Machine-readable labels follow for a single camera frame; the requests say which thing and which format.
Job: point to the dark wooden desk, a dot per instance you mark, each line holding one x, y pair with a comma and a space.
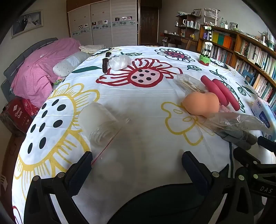
174, 37

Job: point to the rows of books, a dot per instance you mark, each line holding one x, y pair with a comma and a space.
224, 41

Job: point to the white cotton plastic bag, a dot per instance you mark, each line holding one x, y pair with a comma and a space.
119, 62

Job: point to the dark wooden door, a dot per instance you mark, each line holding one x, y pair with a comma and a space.
148, 23

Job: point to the zebra toy in green pot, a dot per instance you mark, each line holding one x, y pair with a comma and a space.
206, 55

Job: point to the crumpled clear plastic bag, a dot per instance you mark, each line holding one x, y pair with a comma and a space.
235, 120

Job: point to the clear zip bag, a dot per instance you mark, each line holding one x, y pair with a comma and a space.
101, 125

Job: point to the white sliding door wardrobe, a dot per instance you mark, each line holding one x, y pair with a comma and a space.
101, 21

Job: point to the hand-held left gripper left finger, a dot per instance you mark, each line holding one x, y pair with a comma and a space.
80, 172

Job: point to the pink foam hair roller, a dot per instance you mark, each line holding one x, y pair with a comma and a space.
232, 98
222, 91

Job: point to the blue white tissue pack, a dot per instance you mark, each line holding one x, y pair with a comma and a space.
265, 114

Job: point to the grey sock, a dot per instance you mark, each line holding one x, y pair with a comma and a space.
248, 139
228, 134

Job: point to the blue plastic holder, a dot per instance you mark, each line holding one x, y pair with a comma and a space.
250, 75

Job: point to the grey white pillow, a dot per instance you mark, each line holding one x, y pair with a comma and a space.
69, 63

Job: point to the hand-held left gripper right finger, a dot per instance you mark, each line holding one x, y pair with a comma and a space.
194, 172

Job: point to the folded cream cloth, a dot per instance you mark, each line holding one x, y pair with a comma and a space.
91, 48

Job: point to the pink dotted cloth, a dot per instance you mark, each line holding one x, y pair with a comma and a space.
224, 109

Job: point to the small dark desk shelf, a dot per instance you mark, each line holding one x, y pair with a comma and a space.
189, 18

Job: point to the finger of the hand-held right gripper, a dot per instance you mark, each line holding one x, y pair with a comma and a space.
267, 141
245, 156

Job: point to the red quilt box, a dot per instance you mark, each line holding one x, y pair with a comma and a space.
17, 114

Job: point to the framed wall photo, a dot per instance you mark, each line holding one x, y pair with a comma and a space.
27, 22

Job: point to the orange makeup sponge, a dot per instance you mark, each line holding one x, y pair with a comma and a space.
200, 103

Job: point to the pink dotted quilt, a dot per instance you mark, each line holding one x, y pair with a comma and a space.
43, 66

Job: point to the wooden bookshelf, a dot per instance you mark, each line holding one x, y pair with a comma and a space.
236, 44

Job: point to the bag of cotton swabs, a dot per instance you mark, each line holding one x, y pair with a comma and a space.
190, 83

